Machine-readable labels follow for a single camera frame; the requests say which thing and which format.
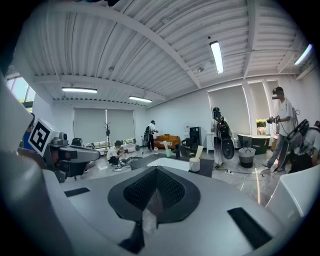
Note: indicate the black coat rack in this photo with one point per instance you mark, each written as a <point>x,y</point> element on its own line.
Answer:
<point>107,132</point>

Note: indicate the green cup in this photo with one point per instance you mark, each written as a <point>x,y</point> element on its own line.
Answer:
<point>168,153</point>

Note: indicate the white bathtub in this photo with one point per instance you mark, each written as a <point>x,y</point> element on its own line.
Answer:
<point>295,192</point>

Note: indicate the black oval bathtub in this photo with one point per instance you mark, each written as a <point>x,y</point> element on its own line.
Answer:
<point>257,145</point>

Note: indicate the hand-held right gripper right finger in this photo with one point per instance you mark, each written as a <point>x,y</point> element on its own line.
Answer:
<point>175,197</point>

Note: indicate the white sink basin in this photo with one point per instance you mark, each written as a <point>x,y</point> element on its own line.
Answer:
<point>170,163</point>

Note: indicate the ceiling tube light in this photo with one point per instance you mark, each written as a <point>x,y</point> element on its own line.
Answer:
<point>140,99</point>
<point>303,54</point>
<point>79,90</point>
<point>217,57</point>

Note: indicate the black faucet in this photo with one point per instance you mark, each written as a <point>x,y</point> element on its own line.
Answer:
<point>177,152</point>

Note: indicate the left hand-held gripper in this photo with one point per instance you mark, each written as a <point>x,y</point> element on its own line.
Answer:
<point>41,136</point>

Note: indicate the black chair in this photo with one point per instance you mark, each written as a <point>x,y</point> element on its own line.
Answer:
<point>187,142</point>

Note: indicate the black backpack rig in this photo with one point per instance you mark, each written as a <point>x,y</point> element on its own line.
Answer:
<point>226,142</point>
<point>295,140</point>

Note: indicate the grey roller blind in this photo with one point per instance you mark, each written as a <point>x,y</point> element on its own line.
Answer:
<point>121,123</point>
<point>257,105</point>
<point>90,125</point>
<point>228,110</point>

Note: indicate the white power strip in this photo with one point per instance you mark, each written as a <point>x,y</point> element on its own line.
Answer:
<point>228,172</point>

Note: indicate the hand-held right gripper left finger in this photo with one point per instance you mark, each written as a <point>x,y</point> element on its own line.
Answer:
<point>132,195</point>

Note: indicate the striped blanket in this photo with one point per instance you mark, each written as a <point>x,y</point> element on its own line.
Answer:
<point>159,144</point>

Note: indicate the black cabinet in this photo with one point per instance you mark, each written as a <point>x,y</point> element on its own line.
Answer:
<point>195,132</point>

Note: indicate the glass window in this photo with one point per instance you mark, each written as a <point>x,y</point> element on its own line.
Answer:
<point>20,90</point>

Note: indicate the potted green plant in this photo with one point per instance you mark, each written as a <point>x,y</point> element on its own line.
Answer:
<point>261,123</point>

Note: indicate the orange sofa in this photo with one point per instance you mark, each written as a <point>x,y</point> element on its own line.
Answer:
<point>172,138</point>

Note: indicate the white mug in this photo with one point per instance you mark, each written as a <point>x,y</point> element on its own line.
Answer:
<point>194,166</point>

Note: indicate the grey white laundry basket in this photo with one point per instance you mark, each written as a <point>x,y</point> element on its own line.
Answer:
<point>247,157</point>

